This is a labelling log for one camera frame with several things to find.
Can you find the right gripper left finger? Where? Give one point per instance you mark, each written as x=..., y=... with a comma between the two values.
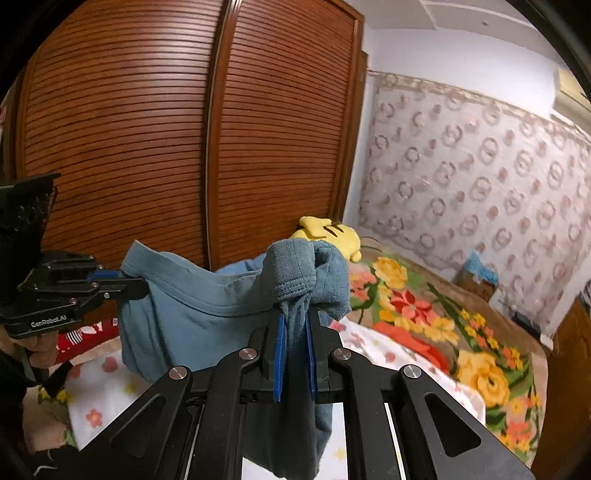
x=188, y=424

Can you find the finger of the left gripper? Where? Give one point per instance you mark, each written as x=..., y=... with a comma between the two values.
x=99, y=274
x=108, y=289

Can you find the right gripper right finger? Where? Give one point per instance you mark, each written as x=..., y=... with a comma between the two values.
x=400, y=424

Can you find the teal green shorts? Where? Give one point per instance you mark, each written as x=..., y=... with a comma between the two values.
x=194, y=317

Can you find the person left hand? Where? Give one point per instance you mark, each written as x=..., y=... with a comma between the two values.
x=42, y=350

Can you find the white fruit flower bedsheet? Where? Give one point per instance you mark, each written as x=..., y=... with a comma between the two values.
x=399, y=423

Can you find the wooden sideboard cabinet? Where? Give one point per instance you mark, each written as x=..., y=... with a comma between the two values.
x=564, y=448

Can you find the cardboard box blue contents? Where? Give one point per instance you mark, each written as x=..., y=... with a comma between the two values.
x=478, y=279

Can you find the wooden louvered wardrobe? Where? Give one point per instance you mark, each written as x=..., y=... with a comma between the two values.
x=203, y=128

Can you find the yellow plush toy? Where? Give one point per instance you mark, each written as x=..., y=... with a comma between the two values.
x=343, y=237

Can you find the pink circle patterned curtain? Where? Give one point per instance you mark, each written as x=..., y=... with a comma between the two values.
x=452, y=173

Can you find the white wall air conditioner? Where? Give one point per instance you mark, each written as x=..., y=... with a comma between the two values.
x=570, y=99

